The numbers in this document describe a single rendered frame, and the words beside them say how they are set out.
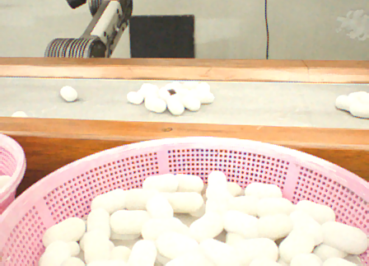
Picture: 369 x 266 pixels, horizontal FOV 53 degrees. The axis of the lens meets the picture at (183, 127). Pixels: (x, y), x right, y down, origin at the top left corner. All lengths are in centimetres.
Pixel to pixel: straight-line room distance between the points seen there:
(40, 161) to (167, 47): 220
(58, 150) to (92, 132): 4
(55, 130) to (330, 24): 242
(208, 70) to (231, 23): 187
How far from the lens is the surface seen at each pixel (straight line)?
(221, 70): 73
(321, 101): 62
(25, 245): 29
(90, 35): 103
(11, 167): 40
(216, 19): 259
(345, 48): 277
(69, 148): 42
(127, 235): 31
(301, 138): 39
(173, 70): 74
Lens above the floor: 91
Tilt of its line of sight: 20 degrees down
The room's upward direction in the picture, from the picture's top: 1 degrees counter-clockwise
